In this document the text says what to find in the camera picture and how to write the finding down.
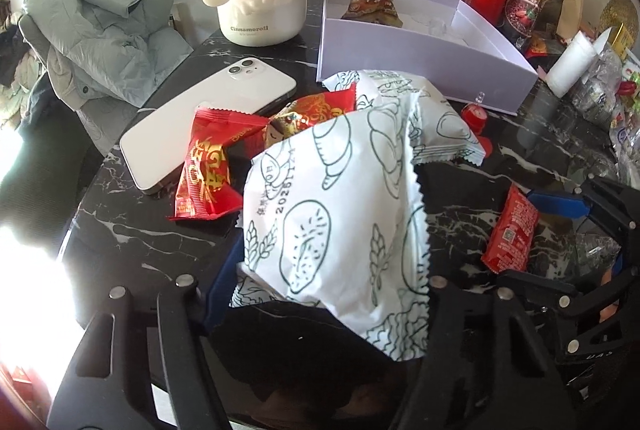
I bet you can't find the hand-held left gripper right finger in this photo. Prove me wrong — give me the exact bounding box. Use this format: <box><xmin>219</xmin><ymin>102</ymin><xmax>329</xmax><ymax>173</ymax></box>
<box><xmin>395</xmin><ymin>274</ymin><xmax>568</xmax><ymax>430</ymax></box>

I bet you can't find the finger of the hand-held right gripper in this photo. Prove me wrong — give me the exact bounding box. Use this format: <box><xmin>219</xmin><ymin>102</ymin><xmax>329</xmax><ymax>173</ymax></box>
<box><xmin>497</xmin><ymin>260</ymin><xmax>626</xmax><ymax>311</ymax></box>
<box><xmin>530</xmin><ymin>177</ymin><xmax>640</xmax><ymax>251</ymax></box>

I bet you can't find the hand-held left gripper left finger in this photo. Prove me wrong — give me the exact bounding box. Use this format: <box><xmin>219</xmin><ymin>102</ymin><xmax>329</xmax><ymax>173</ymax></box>
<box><xmin>47</xmin><ymin>260</ymin><xmax>240</xmax><ymax>430</ymax></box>

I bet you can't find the small red snack packet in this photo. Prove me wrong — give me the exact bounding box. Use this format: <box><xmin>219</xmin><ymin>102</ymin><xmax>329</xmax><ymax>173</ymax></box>
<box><xmin>481</xmin><ymin>184</ymin><xmax>541</xmax><ymax>273</ymax></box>

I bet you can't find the red gold snack packet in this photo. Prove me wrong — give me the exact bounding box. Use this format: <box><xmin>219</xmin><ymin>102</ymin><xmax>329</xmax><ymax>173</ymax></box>
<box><xmin>167</xmin><ymin>106</ymin><xmax>268</xmax><ymax>222</ymax></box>
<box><xmin>270</xmin><ymin>83</ymin><xmax>358</xmax><ymax>138</ymax></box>

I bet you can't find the white printed bread packet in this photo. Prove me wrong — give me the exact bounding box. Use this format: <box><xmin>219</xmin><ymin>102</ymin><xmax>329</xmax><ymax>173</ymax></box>
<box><xmin>231</xmin><ymin>93</ymin><xmax>431</xmax><ymax>363</ymax></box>
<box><xmin>322</xmin><ymin>69</ymin><xmax>486</xmax><ymax>166</ymax></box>

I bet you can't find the brown snack packet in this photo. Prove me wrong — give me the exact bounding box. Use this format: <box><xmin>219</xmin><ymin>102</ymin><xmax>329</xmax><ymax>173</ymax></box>
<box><xmin>341</xmin><ymin>0</ymin><xmax>405</xmax><ymax>28</ymax></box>

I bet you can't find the clear plastic bag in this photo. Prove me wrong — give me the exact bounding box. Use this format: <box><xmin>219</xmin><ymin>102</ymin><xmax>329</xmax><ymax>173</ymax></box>
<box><xmin>570</xmin><ymin>45</ymin><xmax>640</xmax><ymax>186</ymax></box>

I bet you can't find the white paper roll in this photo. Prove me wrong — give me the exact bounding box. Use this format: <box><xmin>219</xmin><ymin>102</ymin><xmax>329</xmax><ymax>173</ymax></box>
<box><xmin>545</xmin><ymin>30</ymin><xmax>601</xmax><ymax>98</ymax></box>

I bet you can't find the red black small packet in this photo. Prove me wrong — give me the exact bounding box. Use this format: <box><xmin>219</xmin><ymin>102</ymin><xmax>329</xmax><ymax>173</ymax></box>
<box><xmin>525</xmin><ymin>35</ymin><xmax>561</xmax><ymax>58</ymax></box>

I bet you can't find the white smartphone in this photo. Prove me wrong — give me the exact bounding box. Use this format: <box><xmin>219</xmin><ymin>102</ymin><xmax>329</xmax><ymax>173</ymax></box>
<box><xmin>119</xmin><ymin>56</ymin><xmax>298</xmax><ymax>196</ymax></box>

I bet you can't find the brown paper bag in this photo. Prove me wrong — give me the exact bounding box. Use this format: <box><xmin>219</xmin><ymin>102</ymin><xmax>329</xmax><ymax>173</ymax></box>
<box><xmin>552</xmin><ymin>0</ymin><xmax>586</xmax><ymax>41</ymax></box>

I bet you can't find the dark snack bag red picture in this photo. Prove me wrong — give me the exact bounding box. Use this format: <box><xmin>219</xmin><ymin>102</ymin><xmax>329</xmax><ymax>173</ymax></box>
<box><xmin>502</xmin><ymin>0</ymin><xmax>556</xmax><ymax>44</ymax></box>

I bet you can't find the gold round tin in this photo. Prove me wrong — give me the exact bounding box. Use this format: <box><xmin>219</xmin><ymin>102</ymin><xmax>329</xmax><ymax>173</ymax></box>
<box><xmin>597</xmin><ymin>0</ymin><xmax>638</xmax><ymax>36</ymax></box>

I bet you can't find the dark green sofa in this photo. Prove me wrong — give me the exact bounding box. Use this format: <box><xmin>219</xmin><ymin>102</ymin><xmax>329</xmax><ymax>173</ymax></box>
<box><xmin>0</xmin><ymin>105</ymin><xmax>101</xmax><ymax>211</ymax></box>

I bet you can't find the pile of clothes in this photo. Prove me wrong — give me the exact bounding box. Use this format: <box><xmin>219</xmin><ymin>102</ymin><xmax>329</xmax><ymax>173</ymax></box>
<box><xmin>0</xmin><ymin>0</ymin><xmax>46</xmax><ymax>131</ymax></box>

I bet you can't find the grey-green puffer jacket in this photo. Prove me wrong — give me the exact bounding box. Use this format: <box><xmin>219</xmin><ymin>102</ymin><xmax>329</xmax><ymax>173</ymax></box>
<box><xmin>22</xmin><ymin>0</ymin><xmax>195</xmax><ymax>108</ymax></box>

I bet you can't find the red plastic keychain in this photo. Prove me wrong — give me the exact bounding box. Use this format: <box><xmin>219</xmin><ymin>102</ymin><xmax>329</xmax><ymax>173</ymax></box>
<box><xmin>460</xmin><ymin>93</ymin><xmax>493</xmax><ymax>151</ymax></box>

